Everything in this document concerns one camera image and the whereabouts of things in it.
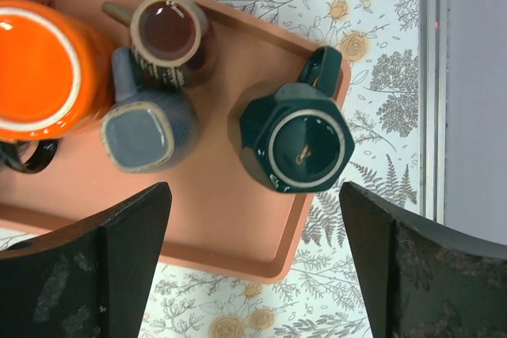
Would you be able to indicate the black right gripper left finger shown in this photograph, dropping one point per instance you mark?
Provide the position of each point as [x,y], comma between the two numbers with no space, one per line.
[91,278]

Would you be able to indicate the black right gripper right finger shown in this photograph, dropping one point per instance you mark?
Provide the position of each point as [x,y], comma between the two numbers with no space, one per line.
[419,278]

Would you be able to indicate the orange mug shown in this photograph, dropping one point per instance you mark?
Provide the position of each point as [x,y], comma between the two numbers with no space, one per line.
[56,80]

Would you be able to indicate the grey-blue square mug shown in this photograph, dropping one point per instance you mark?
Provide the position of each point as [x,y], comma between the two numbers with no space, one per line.
[148,129]

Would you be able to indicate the dark green mug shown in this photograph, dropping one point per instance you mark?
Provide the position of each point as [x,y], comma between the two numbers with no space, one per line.
[292,137]

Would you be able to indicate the brown striped mug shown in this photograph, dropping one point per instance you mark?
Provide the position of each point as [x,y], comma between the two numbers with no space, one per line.
[172,41]

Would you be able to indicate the salmon pink tray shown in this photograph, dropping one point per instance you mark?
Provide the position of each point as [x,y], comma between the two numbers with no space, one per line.
[221,220]

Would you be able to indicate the floral table mat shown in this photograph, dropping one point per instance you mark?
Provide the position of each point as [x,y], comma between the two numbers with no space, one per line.
[320,296]

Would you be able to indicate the aluminium frame rail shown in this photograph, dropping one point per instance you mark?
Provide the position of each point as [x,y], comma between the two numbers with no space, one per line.
[432,107]

